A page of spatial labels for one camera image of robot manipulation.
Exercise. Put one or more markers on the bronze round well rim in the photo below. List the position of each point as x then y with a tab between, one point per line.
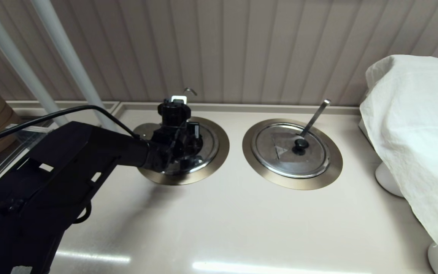
196	179
292	185

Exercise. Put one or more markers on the steel lid with black knob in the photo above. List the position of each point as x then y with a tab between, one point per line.
207	152
280	163

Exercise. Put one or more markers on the grey metal pole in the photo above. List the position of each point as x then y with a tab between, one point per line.
70	57
13	57

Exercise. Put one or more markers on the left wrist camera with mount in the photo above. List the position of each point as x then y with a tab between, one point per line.
173	112

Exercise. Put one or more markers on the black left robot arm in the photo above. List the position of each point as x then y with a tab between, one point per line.
51	175

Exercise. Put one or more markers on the white cloth cover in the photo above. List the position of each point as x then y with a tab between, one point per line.
413	133

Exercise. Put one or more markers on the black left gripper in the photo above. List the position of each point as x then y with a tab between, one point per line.
169	146

